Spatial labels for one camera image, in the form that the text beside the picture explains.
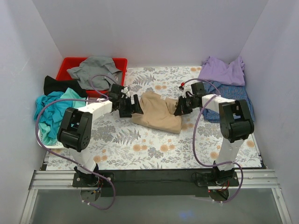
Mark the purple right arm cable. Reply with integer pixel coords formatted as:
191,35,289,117
178,78,243,204

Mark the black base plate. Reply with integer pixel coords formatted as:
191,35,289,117
72,168,240,197

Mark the black t shirt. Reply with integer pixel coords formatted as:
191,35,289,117
43,76,88,98

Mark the red plastic bin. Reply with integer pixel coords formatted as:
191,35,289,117
56,57,128,97

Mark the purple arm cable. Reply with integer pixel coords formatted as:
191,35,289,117
178,78,243,204
34,75,117,210

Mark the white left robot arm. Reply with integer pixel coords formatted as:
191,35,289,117
57,84,143,187

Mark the blue t shirt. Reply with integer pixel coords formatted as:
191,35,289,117
34,91,73,138

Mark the grey button shirt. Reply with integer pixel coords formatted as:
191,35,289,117
67,56,122,91

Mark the aluminium mounting rail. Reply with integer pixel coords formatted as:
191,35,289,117
29,169,280,189

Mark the mint green t shirt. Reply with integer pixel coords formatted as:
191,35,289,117
37,87,86,145

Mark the white laundry basket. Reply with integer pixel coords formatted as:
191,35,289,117
37,97,89,150

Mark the beige polo shirt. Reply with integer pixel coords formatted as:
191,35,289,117
131,91,182,134

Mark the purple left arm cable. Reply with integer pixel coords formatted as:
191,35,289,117
34,75,117,210

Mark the lavender t shirt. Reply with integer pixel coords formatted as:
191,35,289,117
199,56,245,86

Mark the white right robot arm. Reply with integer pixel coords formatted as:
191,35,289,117
131,82,254,186

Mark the floral table mat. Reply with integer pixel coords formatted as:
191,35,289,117
45,66,262,170

